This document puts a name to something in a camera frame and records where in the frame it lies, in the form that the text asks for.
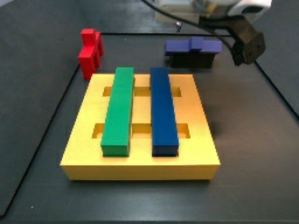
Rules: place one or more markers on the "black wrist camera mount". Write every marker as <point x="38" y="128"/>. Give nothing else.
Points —
<point x="250" y="44"/>

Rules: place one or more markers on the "blue bar block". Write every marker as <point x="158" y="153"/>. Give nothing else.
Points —
<point x="165" y="131"/>

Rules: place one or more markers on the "green bar block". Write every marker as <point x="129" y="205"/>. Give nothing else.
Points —
<point x="115" y="140"/>

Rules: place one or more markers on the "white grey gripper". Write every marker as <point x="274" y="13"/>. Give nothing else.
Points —
<point x="193" y="10"/>

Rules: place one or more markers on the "yellow slotted board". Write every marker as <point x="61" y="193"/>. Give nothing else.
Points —
<point x="197" y="162"/>

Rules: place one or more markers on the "red notched block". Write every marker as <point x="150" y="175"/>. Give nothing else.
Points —
<point x="91" y="52"/>

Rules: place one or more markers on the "black fixture bracket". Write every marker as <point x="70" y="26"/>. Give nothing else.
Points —
<point x="191" y="59"/>

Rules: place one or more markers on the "purple notched block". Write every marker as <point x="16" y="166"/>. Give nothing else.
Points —
<point x="193" y="45"/>

